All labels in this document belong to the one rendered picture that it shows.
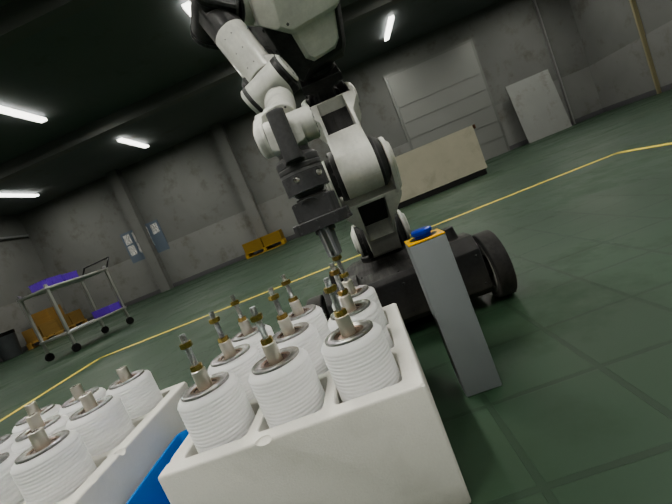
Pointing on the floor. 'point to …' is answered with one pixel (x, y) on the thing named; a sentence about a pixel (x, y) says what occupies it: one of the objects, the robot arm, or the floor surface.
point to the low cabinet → (440, 166)
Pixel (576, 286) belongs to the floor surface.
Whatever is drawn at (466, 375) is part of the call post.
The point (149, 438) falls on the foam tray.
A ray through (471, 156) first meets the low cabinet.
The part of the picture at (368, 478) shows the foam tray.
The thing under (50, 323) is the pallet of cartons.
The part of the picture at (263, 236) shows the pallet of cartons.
